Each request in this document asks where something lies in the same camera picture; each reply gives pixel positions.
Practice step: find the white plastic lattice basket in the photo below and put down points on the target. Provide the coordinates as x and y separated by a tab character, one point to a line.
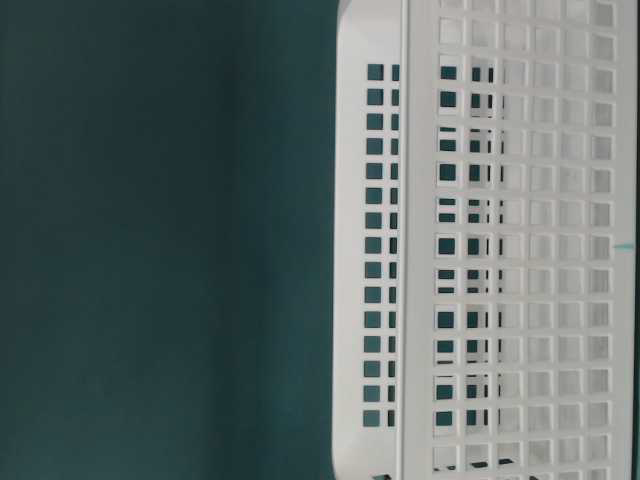
484	240

